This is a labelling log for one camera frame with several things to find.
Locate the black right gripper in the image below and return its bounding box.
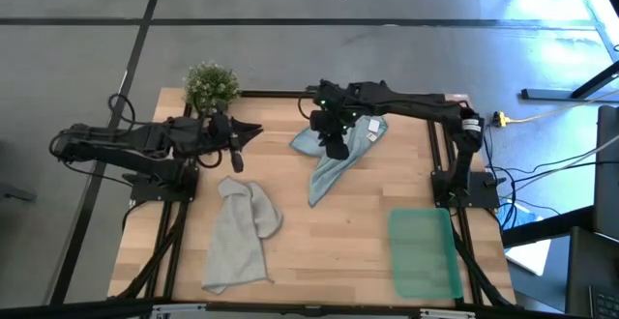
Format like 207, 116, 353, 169
309, 107, 355, 162

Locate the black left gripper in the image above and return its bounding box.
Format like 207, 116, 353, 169
206, 109, 265, 175

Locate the light blue microfiber towel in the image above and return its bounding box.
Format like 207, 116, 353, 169
288, 114, 390, 209

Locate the grey waffle microfiber towel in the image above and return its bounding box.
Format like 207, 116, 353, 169
201, 176, 284, 295

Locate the green translucent plastic basket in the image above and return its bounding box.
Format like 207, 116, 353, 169
388, 207, 465, 301

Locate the small green potted plant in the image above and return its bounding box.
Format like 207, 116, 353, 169
183, 61, 242, 117

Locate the white board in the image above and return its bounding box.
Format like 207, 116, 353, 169
504, 237, 553, 278

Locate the dark chair foot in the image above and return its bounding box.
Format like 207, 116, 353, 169
0, 182, 38, 203

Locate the black desk beam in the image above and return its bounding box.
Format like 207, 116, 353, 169
499, 204, 597, 249

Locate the black desk foot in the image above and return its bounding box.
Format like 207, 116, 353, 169
520, 59, 619, 102

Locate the dark grey cabinet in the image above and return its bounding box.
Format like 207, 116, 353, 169
593, 104, 619, 241

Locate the dark desk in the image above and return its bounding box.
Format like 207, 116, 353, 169
565, 226, 619, 319

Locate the black keyboard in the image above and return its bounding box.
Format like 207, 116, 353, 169
589, 284, 619, 319

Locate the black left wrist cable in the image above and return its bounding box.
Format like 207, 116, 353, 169
194, 146, 225, 170

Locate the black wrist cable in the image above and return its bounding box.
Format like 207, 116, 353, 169
296, 93, 316, 123
194, 146, 225, 170

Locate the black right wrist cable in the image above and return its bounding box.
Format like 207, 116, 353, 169
296, 93, 316, 123

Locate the black aluminium table frame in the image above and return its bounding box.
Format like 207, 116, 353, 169
0, 86, 581, 319

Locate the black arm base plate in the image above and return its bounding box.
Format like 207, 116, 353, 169
430, 169, 501, 211
129, 163, 200, 204

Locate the silver frame bracket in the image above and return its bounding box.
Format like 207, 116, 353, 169
419, 307, 477, 319
150, 303, 210, 319

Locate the black floor cable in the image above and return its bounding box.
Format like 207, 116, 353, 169
486, 158, 619, 188

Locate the yellow floor cable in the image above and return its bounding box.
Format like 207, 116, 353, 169
507, 88, 619, 125

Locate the grey floor cable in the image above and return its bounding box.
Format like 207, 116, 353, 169
512, 133, 619, 185

